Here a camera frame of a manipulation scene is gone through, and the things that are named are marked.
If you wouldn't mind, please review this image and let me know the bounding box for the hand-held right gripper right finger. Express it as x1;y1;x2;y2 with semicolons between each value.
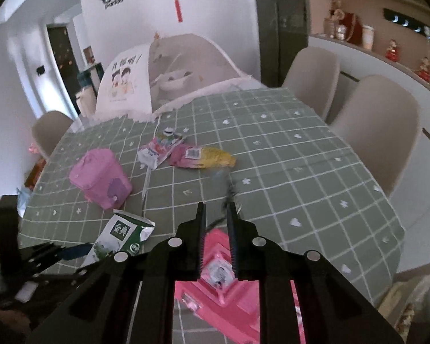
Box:
226;202;404;344

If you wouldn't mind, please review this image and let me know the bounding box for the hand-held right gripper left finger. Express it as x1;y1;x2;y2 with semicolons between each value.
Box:
25;202;207;344

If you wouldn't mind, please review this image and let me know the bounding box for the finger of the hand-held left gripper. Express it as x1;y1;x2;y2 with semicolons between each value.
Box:
32;261;106;281
19;242;94;265

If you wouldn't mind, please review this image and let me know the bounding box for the green white milk carton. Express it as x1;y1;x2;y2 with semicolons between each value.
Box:
81;209;155;270

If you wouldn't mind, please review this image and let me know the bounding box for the hot pink swing-lid bin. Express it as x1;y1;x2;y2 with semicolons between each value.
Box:
174;228;307;344

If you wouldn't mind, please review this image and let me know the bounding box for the orange box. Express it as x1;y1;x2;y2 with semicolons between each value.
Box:
24;158;46;189

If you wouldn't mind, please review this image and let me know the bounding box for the green checkered tablecloth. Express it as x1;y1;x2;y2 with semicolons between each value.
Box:
18;88;405;344

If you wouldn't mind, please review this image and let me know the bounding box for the small lilac bin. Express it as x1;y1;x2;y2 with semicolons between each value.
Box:
69;148;133;209

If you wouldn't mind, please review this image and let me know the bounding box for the yellow pink wrapper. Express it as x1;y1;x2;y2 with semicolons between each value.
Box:
170;145;237;169

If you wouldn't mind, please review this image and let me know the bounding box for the pink white drink pouch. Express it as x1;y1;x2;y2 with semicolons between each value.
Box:
137;128;186;170

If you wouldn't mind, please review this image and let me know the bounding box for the beige dining chair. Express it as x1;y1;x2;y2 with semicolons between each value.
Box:
32;110;74;159
281;46;341;121
329;75;422;198

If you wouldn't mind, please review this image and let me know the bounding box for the white jug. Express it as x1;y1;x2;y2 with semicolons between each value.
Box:
75;88;96;117

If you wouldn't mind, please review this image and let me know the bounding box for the dark door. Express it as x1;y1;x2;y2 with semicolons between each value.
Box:
46;24;80;116

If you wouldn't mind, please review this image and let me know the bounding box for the white mesh food cover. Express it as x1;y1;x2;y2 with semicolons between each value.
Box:
95;33;264;122

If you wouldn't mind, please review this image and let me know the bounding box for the dark tall cabinet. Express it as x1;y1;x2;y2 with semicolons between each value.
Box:
254;0;311;87

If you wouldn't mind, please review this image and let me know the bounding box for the glass jar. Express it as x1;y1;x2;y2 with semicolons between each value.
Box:
324;18;347;40

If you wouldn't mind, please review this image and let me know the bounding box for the white paper cup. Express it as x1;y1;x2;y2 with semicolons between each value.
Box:
362;25;375;51

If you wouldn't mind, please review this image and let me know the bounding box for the red handbag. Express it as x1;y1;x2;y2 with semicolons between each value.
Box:
339;11;363;44

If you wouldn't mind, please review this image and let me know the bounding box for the red figurine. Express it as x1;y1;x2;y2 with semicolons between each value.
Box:
385;39;400;62
417;57;430;81

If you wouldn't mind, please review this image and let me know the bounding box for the black light strip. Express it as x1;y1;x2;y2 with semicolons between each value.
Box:
383;7;430;48

